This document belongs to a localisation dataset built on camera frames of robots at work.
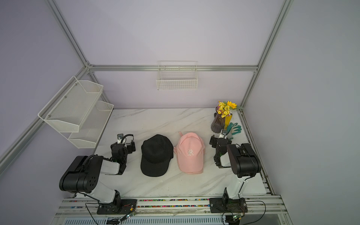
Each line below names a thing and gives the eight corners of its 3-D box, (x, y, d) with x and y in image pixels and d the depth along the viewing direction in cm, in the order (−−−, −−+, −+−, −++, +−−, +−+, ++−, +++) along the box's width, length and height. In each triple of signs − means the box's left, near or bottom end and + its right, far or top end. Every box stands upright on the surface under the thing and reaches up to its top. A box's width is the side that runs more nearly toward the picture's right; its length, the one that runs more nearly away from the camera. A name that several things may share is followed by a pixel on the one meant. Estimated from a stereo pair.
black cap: (139, 176, 85) (133, 168, 75) (146, 144, 99) (141, 134, 89) (171, 176, 85) (170, 168, 75) (173, 144, 99) (172, 134, 89)
